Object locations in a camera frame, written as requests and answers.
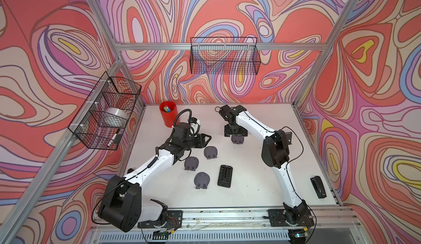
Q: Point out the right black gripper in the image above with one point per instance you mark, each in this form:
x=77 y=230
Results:
x=228 y=132

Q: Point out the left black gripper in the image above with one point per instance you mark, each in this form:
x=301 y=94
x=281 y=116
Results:
x=200 y=143

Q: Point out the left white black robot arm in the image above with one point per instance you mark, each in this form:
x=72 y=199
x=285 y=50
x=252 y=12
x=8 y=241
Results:
x=125 y=202

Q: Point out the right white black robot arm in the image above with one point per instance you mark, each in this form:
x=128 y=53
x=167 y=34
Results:
x=275 y=154

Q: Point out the grey folded phone stand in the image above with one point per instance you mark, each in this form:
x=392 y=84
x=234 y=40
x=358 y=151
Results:
x=210 y=152
x=237 y=139
x=191 y=163
x=201 y=180

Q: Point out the black rectangular phone stand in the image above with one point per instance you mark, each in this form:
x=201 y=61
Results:
x=225 y=176

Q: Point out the red cylindrical pen cup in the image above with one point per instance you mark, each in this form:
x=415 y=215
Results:
x=169 y=112

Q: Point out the white marker in basket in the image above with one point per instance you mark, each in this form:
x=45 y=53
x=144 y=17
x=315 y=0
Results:
x=112 y=140

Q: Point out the black stapler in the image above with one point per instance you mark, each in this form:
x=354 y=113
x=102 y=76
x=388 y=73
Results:
x=318 y=187

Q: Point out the rear black wire basket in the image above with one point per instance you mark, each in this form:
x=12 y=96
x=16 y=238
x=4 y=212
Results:
x=224 y=55

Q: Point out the black wire basket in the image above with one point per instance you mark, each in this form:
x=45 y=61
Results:
x=94 y=127
x=224 y=55

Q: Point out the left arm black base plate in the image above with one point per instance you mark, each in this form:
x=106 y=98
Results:
x=171 y=220

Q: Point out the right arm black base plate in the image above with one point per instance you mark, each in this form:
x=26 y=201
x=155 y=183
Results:
x=284 y=218

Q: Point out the left black wire basket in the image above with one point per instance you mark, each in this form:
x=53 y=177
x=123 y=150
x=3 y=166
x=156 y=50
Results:
x=94 y=127

